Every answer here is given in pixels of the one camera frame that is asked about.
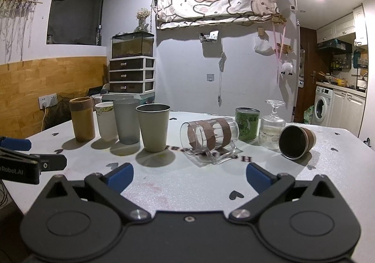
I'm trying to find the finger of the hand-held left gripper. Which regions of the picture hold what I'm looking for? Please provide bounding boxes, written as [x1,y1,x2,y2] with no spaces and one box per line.
[0,137,32,152]
[0,147,68,174]

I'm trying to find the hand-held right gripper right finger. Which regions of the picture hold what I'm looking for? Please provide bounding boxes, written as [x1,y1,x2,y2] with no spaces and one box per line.
[229,163,342,224]

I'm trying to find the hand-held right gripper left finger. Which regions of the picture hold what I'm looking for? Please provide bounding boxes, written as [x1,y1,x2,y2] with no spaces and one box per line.
[38,163,154,224]

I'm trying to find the clear glass mug brown bands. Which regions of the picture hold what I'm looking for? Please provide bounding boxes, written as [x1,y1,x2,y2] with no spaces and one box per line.
[180,117,241,168]

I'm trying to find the brown cup with dark inside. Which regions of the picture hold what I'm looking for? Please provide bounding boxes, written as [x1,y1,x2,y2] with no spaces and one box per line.
[278,125,316,161]

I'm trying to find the tall brown bamboo cup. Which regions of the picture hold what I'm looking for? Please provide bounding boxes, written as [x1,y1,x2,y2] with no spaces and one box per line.
[69,97,96,143]

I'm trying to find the green printed tin cup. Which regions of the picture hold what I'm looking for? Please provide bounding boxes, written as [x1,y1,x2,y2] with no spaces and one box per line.
[235,107,261,142]

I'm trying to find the white printed paper cup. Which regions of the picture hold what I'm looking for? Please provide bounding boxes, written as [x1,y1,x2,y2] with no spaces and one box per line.
[94,102,119,141]

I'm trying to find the grey translucent plastic cup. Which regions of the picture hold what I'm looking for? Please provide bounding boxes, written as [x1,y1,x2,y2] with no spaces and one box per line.
[113,98,142,145]

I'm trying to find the pale green metal-rim cup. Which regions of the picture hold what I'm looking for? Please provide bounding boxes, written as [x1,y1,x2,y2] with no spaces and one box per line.
[135,104,171,153]

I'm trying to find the clear ribbed glass goblet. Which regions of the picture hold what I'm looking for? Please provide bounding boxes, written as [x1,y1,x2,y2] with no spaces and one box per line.
[259,100,286,150]

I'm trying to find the white storage box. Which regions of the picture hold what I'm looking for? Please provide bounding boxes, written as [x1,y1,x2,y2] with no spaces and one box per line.
[101,92,156,106]

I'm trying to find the green plastic bag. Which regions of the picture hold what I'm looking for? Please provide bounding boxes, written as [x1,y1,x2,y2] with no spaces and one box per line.
[303,104,315,125]

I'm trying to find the white washing machine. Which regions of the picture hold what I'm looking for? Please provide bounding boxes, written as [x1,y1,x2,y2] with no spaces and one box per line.
[311,85,334,128]

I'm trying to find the white three-drawer storage unit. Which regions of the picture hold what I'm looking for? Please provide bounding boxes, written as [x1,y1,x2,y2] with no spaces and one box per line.
[109,56,156,94]

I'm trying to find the white sheep plush toy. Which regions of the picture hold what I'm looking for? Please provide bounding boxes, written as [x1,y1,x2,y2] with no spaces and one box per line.
[280,62,294,77]

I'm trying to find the white lower kitchen cabinet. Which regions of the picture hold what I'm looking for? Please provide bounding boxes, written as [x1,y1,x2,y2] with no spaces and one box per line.
[331,89,368,136]

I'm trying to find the white hanging pouch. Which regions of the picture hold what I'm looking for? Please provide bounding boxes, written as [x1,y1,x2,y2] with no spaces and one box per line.
[254,37,273,54]

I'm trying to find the brown wooden door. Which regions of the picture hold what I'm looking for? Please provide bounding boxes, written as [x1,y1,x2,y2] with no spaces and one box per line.
[293,27,319,123]

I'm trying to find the glass fish tank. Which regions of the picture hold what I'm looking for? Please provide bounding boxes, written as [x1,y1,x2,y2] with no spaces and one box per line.
[111,32,155,59]

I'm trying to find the dark window curtain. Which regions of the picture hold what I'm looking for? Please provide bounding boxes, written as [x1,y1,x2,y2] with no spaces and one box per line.
[46,0,108,46]

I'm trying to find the black range hood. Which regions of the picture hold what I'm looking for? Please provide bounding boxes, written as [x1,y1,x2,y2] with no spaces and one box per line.
[316,39,353,53]

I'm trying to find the dried flower bouquet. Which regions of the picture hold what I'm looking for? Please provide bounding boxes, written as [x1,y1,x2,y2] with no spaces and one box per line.
[135,7,152,33]

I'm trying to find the white upper kitchen cabinets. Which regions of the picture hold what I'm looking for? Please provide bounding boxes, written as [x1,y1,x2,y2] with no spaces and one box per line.
[316,5,369,46]

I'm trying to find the cartoon printed cloth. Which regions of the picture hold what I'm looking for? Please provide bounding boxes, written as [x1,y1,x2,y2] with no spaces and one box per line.
[155,0,281,30]

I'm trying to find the white wall socket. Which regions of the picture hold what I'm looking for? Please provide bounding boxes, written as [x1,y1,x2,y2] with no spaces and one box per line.
[38,93,58,110]

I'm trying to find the white hanging cord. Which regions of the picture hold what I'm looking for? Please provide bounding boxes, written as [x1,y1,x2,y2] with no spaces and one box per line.
[217,37,228,109]

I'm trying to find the white macrame wall hanging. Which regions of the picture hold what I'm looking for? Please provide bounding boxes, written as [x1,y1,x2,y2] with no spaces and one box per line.
[0,0,44,62]

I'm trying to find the small clear wall shelf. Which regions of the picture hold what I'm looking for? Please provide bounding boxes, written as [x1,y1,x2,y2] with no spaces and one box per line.
[199,30,220,44]

